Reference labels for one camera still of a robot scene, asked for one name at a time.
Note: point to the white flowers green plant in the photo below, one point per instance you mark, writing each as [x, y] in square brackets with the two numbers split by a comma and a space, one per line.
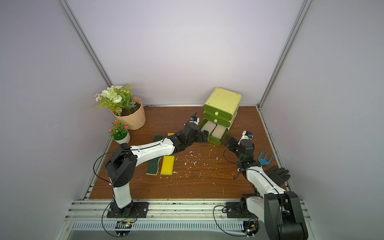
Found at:
[118, 99]

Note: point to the large yellow sponge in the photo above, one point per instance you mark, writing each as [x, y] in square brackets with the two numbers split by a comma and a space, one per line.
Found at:
[167, 165]

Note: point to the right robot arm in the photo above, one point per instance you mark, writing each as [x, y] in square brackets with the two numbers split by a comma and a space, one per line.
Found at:
[279, 210]

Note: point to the blue garden rake tool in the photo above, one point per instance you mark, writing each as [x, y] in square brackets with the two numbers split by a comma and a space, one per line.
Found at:
[262, 159]

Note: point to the left electronics board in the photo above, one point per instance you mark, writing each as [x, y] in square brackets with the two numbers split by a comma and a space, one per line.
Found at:
[123, 228]

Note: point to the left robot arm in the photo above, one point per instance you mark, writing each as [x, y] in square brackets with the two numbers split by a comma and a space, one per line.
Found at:
[123, 162]

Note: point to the electronics board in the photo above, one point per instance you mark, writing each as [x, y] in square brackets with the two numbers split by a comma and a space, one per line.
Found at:
[251, 227]
[123, 228]

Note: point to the green pink drawer cabinet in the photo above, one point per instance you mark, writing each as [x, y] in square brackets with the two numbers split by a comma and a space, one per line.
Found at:
[222, 98]

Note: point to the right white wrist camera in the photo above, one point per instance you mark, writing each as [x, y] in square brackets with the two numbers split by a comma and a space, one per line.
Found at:
[246, 135]

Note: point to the yellow green sponge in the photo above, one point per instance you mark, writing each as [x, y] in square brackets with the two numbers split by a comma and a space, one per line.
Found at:
[153, 166]
[158, 138]

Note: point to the right electronics board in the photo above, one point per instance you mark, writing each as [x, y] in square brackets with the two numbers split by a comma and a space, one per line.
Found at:
[251, 227]

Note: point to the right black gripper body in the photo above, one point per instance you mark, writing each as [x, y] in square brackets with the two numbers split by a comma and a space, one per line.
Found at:
[235, 143]

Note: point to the aluminium front rail frame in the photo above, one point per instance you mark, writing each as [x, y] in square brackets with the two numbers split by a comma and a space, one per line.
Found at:
[163, 215]

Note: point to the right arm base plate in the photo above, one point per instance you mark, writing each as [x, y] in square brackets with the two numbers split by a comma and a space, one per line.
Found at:
[237, 210]

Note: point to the black glove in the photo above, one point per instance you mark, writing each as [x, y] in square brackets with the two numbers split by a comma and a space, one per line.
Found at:
[278, 175]

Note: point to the small white flower pot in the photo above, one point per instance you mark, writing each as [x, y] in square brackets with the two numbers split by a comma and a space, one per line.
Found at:
[124, 138]

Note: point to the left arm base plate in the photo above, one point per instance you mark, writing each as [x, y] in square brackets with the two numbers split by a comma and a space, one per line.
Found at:
[132, 210]

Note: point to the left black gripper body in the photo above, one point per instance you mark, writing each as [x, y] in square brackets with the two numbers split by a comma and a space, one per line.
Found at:
[197, 137]

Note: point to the green drawer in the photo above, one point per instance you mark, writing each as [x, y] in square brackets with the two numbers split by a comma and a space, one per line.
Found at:
[217, 120]
[213, 140]
[226, 113]

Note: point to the pink flowers small plant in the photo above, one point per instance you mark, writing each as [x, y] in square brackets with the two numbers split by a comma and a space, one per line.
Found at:
[118, 130]

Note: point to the beige sponge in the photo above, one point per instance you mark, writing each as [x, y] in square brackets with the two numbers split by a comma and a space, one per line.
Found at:
[219, 132]
[209, 126]

